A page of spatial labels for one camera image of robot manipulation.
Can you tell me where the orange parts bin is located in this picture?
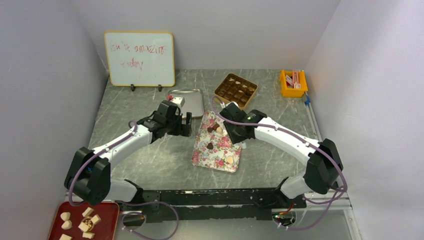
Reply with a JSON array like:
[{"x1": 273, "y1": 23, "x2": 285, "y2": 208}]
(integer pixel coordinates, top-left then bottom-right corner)
[{"x1": 279, "y1": 70, "x2": 308, "y2": 98}]

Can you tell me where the silver tin lid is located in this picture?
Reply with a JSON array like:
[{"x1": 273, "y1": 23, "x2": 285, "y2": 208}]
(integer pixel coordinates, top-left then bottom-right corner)
[{"x1": 168, "y1": 89, "x2": 205, "y2": 119}]

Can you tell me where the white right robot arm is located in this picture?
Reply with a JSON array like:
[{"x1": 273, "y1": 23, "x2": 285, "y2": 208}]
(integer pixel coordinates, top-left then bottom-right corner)
[{"x1": 218, "y1": 102, "x2": 343, "y2": 208}]

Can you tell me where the whiteboard with red writing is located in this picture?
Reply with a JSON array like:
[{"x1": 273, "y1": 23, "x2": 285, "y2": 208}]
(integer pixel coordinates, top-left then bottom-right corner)
[{"x1": 103, "y1": 31, "x2": 176, "y2": 87}]

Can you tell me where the dark rectangular chocolate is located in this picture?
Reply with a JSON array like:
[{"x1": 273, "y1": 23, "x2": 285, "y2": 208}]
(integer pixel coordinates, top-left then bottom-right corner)
[{"x1": 212, "y1": 123, "x2": 220, "y2": 131}]

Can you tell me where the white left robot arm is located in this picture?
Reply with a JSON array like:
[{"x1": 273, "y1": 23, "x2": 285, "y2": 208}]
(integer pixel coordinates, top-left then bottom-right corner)
[{"x1": 64, "y1": 97, "x2": 192, "y2": 210}]

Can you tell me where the dark chocolate lower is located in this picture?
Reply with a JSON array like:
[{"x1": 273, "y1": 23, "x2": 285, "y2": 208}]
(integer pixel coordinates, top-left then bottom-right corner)
[{"x1": 206, "y1": 142, "x2": 214, "y2": 150}]

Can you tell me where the red tray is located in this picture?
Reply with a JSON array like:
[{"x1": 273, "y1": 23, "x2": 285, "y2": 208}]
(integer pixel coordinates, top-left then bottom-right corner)
[{"x1": 48, "y1": 202, "x2": 120, "y2": 240}]

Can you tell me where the floral rectangular tray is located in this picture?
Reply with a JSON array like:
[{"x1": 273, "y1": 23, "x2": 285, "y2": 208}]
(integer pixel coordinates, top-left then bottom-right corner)
[{"x1": 191, "y1": 111, "x2": 242, "y2": 173}]

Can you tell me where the gold chocolate tin box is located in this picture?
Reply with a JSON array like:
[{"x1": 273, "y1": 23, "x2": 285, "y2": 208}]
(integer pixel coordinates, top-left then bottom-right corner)
[{"x1": 214, "y1": 73, "x2": 258, "y2": 110}]

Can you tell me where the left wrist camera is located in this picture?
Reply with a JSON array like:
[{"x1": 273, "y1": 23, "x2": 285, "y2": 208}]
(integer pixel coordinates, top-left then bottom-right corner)
[{"x1": 167, "y1": 95, "x2": 185, "y2": 108}]

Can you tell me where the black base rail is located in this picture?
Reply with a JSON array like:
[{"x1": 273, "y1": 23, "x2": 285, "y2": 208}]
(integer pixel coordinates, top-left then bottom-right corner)
[{"x1": 118, "y1": 187, "x2": 307, "y2": 223}]

